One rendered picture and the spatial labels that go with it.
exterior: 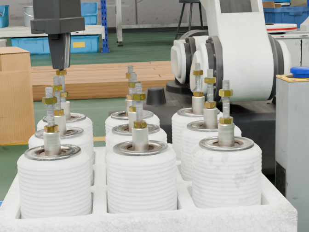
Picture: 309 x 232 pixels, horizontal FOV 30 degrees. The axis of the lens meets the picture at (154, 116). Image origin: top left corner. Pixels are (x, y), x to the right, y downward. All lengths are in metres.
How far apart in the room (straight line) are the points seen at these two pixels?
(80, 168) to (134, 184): 0.07
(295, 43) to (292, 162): 2.01
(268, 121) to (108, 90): 1.54
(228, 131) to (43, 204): 0.26
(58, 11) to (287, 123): 0.42
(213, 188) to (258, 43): 0.51
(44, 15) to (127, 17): 8.24
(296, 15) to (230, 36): 4.22
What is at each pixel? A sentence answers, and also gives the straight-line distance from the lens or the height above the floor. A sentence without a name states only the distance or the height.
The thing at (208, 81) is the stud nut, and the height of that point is 0.32.
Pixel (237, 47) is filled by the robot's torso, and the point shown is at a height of 0.35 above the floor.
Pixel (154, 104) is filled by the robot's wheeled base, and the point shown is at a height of 0.21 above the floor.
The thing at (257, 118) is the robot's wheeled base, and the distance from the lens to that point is 1.34.
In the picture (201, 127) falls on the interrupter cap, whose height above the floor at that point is 0.25.
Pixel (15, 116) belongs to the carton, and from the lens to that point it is 1.96.
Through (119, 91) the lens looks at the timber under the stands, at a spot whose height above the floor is 0.03.
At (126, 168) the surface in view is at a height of 0.24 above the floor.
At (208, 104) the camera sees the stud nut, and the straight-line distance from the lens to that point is 0.90.
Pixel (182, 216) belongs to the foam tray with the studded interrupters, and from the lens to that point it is 0.74.
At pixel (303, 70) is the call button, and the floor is 0.33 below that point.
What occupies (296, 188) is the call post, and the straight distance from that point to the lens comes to 1.02.
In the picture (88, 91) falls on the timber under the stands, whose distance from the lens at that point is 2.79.
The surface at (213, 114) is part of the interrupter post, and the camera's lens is 0.90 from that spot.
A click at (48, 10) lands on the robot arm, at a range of 0.96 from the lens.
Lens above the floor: 0.45
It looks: 11 degrees down
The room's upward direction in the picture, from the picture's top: 2 degrees counter-clockwise
